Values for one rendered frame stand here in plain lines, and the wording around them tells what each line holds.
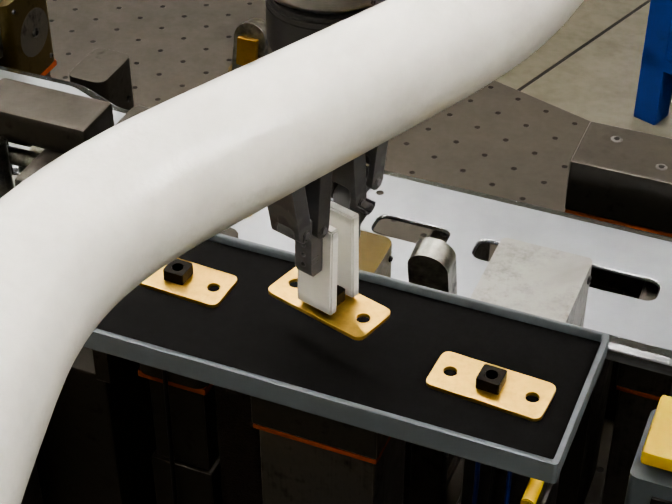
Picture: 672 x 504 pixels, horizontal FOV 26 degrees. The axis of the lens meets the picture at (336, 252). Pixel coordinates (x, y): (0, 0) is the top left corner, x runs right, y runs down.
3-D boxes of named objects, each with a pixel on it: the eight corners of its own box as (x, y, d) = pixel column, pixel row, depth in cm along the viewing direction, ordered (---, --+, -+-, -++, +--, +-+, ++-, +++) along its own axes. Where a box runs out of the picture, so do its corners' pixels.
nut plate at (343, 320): (393, 314, 100) (394, 301, 99) (359, 343, 98) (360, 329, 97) (299, 266, 104) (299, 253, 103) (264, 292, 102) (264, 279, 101)
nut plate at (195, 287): (240, 280, 109) (239, 267, 108) (215, 309, 106) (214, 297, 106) (143, 250, 112) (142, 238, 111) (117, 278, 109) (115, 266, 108)
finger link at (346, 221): (317, 201, 97) (324, 196, 98) (319, 281, 102) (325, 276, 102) (352, 218, 96) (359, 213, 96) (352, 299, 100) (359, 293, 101)
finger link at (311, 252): (324, 208, 94) (294, 229, 92) (323, 270, 97) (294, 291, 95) (306, 199, 95) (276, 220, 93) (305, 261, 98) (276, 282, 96)
